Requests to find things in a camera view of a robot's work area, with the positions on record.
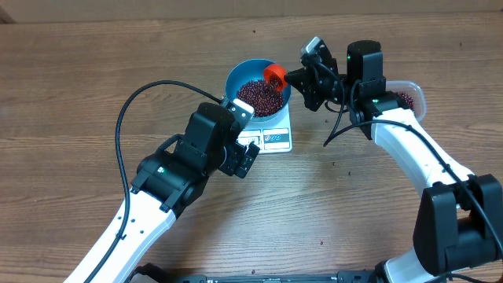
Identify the blue bowl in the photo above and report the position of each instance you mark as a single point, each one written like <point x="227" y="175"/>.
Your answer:
<point x="247" y="71"/>

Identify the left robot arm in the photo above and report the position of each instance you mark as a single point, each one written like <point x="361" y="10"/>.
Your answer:
<point x="166" y="183"/>

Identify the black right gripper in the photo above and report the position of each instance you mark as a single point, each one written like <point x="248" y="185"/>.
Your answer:
<point x="311" y="81"/>

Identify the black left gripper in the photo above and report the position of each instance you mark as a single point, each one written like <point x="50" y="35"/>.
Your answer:
<point x="240" y="162"/>

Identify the red beans in bowl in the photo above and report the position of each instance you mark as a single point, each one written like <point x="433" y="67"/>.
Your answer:
<point x="262" y="96"/>

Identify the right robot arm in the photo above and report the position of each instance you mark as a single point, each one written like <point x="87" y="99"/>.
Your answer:
<point x="459" y="220"/>

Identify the red measuring scoop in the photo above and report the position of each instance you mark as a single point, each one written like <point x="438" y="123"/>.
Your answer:
<point x="274" y="74"/>

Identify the white kitchen scale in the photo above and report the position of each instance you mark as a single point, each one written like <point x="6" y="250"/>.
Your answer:
<point x="271" y="135"/>

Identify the clear plastic container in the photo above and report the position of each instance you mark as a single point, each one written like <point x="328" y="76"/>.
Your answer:
<point x="415" y="91"/>

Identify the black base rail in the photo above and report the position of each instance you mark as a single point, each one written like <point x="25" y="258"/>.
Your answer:
<point x="150" y="273"/>

